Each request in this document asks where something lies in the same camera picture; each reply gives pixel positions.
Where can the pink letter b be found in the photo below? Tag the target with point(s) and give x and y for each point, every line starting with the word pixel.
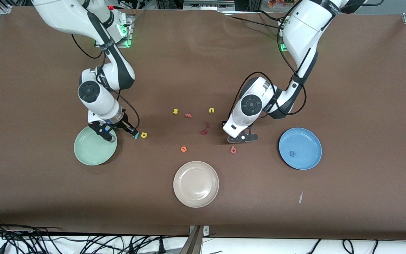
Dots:
pixel 232 150

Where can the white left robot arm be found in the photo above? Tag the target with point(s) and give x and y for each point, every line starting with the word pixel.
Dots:
pixel 305 31

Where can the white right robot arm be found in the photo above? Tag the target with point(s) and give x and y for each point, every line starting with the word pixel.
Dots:
pixel 65 14

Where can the dark red letter k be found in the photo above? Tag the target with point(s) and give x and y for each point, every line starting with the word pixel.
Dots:
pixel 204 132

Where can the green plate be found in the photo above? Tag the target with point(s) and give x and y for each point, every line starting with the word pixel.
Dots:
pixel 90 150

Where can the beige plate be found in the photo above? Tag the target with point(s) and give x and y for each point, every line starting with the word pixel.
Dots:
pixel 196 184

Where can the blue plate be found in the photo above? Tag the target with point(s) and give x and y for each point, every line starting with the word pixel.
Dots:
pixel 305 144

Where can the small grey paper scrap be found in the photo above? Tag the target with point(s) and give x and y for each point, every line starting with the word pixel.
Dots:
pixel 300 197

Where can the grey metal box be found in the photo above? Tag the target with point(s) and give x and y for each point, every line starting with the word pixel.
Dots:
pixel 206 5

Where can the grey slanted metal bar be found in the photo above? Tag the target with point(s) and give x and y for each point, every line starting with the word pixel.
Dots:
pixel 192 243

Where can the orange flowers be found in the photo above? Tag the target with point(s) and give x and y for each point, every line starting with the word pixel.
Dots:
pixel 280 3

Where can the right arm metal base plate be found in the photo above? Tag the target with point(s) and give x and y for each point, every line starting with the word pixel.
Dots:
pixel 128 35

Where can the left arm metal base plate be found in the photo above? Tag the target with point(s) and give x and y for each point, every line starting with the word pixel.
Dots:
pixel 282 47

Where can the small metal bracket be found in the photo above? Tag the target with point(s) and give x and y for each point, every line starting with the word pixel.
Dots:
pixel 205 231

